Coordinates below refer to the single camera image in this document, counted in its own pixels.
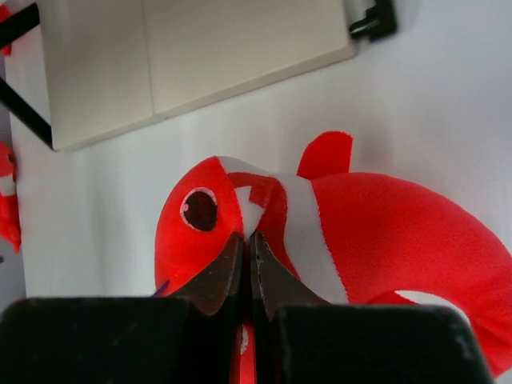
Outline beige three-tier shelf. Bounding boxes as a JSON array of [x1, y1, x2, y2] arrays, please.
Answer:
[[1, 1, 398, 151]]

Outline red shark plush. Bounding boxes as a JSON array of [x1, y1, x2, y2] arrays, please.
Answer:
[[154, 131, 511, 377]]

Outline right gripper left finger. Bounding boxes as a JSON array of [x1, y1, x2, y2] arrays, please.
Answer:
[[1, 234, 244, 383]]

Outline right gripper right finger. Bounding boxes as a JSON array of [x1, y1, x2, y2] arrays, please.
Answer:
[[249, 233, 493, 383]]

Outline red plush back left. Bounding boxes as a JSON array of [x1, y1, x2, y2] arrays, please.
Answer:
[[0, 4, 12, 57]]

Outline red plush left side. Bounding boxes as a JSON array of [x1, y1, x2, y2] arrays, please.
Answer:
[[1, 142, 22, 254]]

